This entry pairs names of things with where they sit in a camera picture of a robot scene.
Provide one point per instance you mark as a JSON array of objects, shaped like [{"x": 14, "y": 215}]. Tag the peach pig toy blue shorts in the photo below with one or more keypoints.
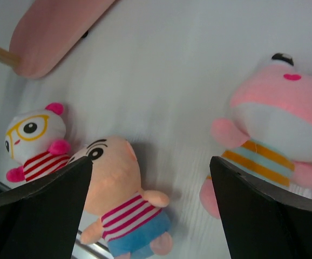
[{"x": 131, "y": 220}]

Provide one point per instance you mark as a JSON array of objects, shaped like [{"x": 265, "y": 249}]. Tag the pink frog toy striped shirt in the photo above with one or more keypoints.
[{"x": 269, "y": 131}]

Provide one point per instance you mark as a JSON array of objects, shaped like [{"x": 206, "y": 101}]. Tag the pink wooden shelf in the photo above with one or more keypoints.
[{"x": 47, "y": 32}]

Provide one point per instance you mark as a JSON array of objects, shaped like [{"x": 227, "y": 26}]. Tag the white panda toy yellow glasses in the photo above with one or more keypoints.
[{"x": 36, "y": 141}]

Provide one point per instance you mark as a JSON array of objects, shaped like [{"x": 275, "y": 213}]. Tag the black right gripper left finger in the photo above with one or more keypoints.
[{"x": 40, "y": 219}]

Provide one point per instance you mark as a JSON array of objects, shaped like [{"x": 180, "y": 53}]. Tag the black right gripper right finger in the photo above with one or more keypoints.
[{"x": 260, "y": 220}]

